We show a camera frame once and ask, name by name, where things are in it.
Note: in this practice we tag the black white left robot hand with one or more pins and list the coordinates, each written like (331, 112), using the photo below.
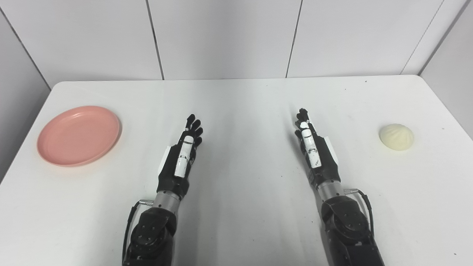
(173, 173)

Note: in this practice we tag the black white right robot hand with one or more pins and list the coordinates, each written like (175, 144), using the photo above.
(325, 162)

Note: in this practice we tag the pale steamed bun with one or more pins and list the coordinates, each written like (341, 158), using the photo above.
(396, 137)

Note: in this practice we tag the pink round plate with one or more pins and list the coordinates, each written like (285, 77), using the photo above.
(78, 136)

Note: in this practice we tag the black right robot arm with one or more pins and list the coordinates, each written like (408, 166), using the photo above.
(349, 229)

